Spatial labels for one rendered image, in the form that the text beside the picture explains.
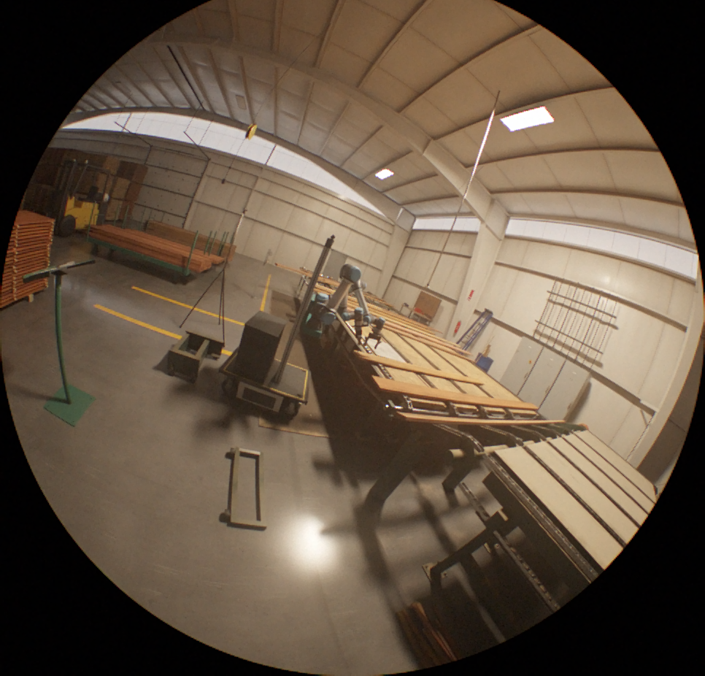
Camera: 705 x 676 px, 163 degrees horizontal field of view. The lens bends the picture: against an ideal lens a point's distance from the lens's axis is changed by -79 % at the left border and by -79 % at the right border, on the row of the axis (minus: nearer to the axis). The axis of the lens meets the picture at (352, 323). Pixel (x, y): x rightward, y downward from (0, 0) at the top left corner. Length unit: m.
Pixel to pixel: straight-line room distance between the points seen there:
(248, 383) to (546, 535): 2.54
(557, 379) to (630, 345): 2.31
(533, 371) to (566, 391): 1.20
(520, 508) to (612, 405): 6.16
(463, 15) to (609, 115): 3.22
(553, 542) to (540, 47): 6.21
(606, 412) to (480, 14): 8.72
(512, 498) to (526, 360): 6.37
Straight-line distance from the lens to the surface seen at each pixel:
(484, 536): 1.85
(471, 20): 5.87
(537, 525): 1.50
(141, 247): 6.19
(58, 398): 2.65
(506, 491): 1.53
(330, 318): 2.02
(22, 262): 4.30
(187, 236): 9.08
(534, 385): 7.43
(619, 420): 7.46
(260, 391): 2.49
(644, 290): 8.07
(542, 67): 5.99
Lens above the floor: 1.69
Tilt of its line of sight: 12 degrees down
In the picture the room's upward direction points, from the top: 24 degrees clockwise
